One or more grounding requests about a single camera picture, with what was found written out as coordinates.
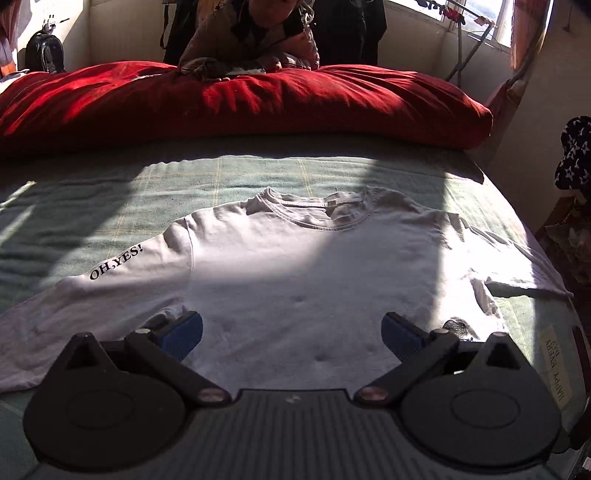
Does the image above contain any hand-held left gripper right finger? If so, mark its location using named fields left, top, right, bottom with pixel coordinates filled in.
left=354, top=311, right=525, bottom=408

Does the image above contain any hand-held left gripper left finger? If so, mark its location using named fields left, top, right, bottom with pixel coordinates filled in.
left=65, top=310, right=232, bottom=408

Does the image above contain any white t-shirt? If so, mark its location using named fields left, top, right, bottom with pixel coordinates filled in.
left=0, top=185, right=573, bottom=393

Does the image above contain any clothes drying rack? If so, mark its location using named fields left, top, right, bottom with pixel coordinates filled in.
left=416, top=0, right=513, bottom=86

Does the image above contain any green plaid bed blanket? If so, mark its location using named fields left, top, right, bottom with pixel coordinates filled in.
left=0, top=134, right=583, bottom=480

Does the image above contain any red duvet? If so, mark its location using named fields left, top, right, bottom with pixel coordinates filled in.
left=0, top=61, right=494, bottom=160

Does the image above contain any dark star-print cloth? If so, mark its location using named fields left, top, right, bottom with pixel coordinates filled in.
left=554, top=116, right=591, bottom=192

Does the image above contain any dark hanging garment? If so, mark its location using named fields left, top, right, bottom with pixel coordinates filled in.
left=161, top=0, right=199, bottom=65

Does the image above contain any black backpack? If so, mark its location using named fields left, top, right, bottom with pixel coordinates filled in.
left=24, top=31, right=65, bottom=75

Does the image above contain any black hanging jacket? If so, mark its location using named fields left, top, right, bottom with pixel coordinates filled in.
left=314, top=0, right=387, bottom=68

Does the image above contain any orange curtain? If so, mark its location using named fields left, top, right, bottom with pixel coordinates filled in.
left=489, top=0, right=555, bottom=107
left=0, top=0, right=23, bottom=79

